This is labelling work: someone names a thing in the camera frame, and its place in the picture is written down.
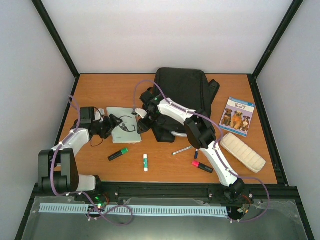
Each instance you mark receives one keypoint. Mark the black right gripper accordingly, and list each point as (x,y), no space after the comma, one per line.
(145,127)

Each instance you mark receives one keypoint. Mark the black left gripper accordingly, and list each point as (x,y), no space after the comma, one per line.
(111,126)

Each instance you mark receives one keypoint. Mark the grey book with G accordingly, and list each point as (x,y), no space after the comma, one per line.
(127,131)

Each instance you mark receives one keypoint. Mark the black student backpack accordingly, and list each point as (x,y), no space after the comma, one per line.
(189,88)

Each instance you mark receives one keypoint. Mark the purple dog picture book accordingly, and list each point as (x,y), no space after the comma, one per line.
(237,116)

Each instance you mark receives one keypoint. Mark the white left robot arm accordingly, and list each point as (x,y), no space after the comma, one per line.
(57,168)

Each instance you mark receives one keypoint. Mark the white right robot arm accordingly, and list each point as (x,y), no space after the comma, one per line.
(200,133)

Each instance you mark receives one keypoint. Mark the green highlighter marker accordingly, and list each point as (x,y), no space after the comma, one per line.
(118,154)

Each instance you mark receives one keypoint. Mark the white green glue stick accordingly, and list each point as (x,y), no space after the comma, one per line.
(145,163)

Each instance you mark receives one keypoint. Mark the green tipped white marker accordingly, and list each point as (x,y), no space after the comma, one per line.
(182,150)

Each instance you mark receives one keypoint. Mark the blue capped white pen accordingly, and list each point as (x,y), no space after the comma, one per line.
(196,154)

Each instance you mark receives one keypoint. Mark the pink highlighter marker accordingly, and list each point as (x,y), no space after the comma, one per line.
(202,166)

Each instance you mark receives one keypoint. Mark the cream quilted pencil case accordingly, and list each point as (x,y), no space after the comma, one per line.
(243,153)

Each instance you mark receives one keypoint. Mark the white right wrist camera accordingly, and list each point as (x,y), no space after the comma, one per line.
(139,112)

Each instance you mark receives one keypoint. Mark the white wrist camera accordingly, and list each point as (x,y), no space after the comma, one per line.
(99,113)
(139,112)

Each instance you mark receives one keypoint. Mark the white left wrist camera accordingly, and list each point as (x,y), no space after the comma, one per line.
(99,113)

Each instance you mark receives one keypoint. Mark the light blue cable duct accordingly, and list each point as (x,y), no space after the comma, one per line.
(136,210)

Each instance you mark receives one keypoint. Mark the left black frame post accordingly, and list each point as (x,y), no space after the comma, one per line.
(44,15)

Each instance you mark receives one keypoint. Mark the black frame post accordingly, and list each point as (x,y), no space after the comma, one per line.
(284,24)
(44,15)

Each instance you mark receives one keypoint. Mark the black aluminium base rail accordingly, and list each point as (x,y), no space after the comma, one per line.
(122,192)

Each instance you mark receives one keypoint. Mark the right black frame post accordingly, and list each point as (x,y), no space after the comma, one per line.
(284,24)

